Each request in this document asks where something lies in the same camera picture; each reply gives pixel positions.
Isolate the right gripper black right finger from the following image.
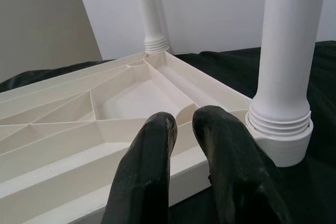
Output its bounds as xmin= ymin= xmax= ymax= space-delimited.
xmin=192 ymin=104 xmax=295 ymax=224

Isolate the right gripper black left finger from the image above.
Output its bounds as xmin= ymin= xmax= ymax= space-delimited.
xmin=101 ymin=111 xmax=179 ymax=224

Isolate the white plastic table top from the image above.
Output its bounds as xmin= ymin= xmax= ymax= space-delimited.
xmin=0 ymin=50 xmax=314 ymax=224

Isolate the white plastic table leg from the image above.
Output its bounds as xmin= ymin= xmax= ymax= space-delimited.
xmin=248 ymin=0 xmax=332 ymax=134
xmin=135 ymin=0 xmax=169 ymax=54

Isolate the black cloth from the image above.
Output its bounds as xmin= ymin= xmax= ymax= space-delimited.
xmin=0 ymin=39 xmax=336 ymax=224

